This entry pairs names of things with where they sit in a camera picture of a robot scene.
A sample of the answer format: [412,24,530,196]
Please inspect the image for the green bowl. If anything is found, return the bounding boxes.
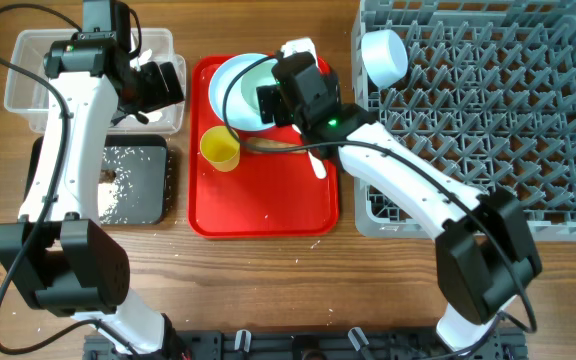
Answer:
[241,63,276,115]

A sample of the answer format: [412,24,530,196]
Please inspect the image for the light blue bowl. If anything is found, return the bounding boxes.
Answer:
[361,29,409,88]

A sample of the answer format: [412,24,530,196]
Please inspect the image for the white napkin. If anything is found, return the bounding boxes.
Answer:
[130,49,163,123]

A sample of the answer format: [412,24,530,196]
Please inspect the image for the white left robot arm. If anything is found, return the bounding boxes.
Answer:
[0,1,190,359]

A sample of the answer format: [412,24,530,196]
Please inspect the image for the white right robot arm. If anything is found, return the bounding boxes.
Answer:
[258,52,542,352]

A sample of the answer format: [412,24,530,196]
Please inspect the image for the grey dishwasher rack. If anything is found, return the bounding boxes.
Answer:
[351,0,576,242]

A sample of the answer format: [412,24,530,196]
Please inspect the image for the light blue plate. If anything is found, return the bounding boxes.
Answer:
[208,53,277,132]

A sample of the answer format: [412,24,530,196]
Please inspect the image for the carrot piece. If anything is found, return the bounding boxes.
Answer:
[244,137,297,154]

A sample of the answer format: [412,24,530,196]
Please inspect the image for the yellow plastic cup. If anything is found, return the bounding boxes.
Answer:
[199,126,241,172]

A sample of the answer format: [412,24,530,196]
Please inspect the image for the black plastic tray bin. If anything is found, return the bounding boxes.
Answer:
[46,134,169,225]

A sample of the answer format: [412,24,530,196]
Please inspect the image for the white plastic spoon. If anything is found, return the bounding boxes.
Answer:
[292,125,327,180]

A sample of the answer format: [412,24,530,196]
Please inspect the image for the red serving tray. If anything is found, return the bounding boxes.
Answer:
[187,55,339,239]

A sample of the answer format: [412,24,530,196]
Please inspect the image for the brown food scrap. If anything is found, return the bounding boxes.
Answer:
[99,169,116,183]

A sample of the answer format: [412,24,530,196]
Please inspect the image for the white rice pile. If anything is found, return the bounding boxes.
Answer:
[98,183,119,220]

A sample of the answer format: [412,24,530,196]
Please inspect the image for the clear plastic bin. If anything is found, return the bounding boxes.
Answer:
[3,27,188,136]

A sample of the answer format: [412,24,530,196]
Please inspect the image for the black mounting rail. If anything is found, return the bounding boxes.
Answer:
[82,327,529,360]

